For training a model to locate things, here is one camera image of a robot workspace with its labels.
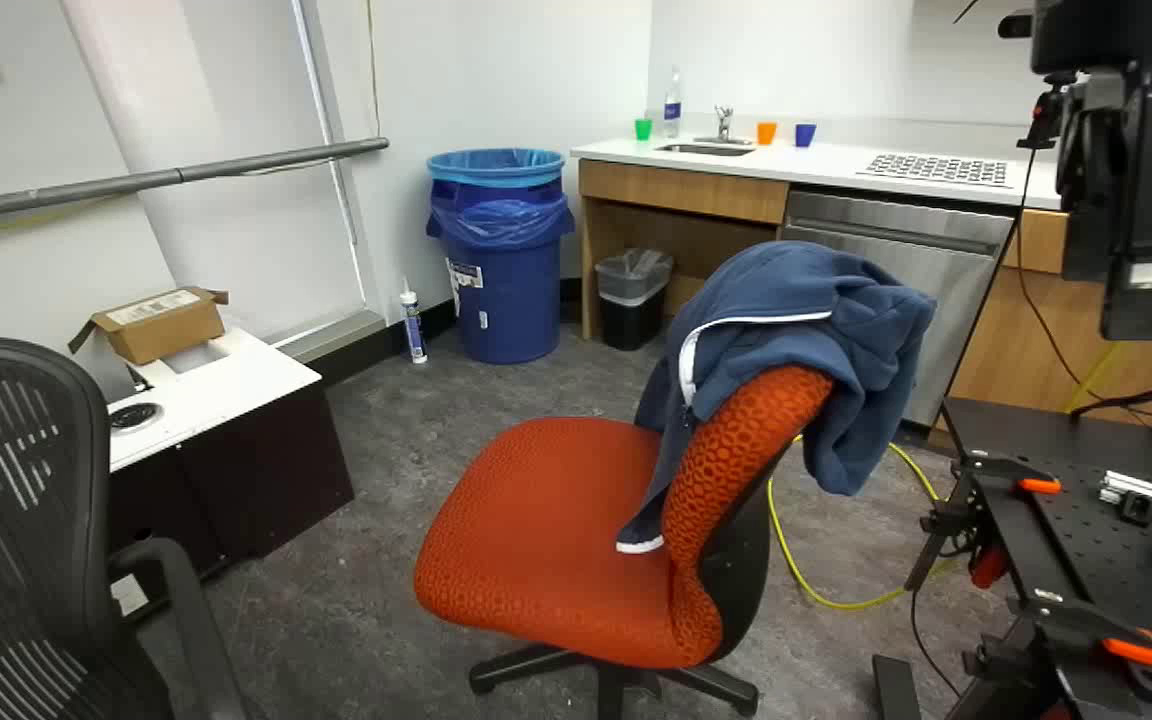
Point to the blue jumper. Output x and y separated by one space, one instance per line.
789 285

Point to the small black waste bin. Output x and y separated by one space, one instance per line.
635 315

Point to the orange fabric swivel chair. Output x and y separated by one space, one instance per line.
539 534

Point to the black robot table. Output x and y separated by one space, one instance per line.
1070 534

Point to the clear water bottle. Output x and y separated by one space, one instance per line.
674 114

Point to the orange cup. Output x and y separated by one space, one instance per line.
767 132

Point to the blue cup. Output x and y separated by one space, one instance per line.
805 132

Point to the black round disc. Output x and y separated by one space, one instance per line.
132 414

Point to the silver metal bracket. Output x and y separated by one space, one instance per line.
1140 495

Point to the black cabinet with white top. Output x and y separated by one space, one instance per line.
257 466

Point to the white spray can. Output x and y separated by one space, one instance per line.
412 328

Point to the black mesh office chair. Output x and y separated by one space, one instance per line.
19 504

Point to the metal sink faucet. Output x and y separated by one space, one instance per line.
725 125

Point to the blue round trash bin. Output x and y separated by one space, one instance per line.
510 307

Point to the green cup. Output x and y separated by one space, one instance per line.
643 130

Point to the grey drying mat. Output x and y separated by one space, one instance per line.
937 171

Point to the grey wall rail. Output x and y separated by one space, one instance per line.
200 171

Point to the brown cardboard box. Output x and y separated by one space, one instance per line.
163 326

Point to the stainless steel dishwasher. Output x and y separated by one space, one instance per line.
937 266

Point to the wooden counter with white top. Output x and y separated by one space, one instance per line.
682 195

